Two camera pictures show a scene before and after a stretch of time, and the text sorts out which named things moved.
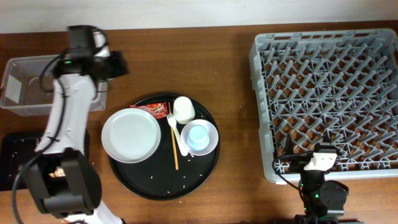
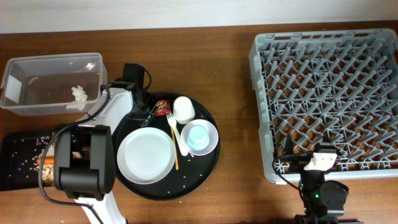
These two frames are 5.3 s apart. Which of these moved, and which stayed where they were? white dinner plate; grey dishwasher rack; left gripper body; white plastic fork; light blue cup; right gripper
Moved: white dinner plate; left gripper body
Stayed: light blue cup; grey dishwasher rack; white plastic fork; right gripper
